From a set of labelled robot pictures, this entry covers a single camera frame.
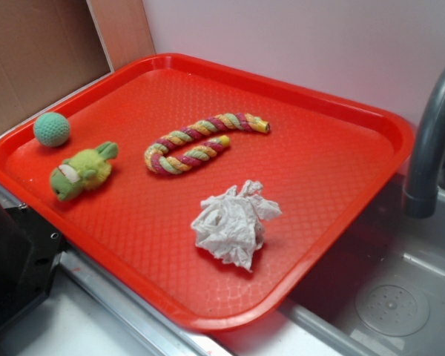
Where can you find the crumpled white paper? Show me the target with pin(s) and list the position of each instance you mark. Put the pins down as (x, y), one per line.
(229, 226)

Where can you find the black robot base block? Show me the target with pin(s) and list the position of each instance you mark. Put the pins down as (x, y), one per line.
(29, 253)

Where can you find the grey sink faucet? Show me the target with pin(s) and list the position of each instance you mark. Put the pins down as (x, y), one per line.
(426, 171)

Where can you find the brown cardboard panel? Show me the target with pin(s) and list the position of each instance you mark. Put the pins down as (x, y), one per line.
(48, 49)

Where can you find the teal dimpled ball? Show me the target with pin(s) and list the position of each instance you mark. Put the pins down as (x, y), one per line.
(51, 129)

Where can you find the red plastic tray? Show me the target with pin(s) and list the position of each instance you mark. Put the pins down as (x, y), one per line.
(324, 159)

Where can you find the green plush toy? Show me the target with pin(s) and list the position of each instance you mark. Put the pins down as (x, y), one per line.
(85, 171)

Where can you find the multicolour twisted rope toy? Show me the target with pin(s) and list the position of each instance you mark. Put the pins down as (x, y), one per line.
(189, 147)

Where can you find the grey toy sink basin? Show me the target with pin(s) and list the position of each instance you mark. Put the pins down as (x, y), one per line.
(379, 290)

